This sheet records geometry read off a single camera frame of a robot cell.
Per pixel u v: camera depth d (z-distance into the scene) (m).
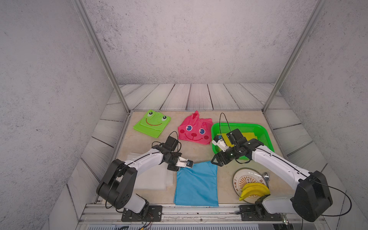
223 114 1.19
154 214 0.73
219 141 0.74
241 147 0.61
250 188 0.74
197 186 0.81
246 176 0.85
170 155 0.68
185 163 0.74
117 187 0.43
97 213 0.74
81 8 0.71
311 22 0.75
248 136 1.01
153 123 1.11
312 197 0.40
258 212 0.66
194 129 1.07
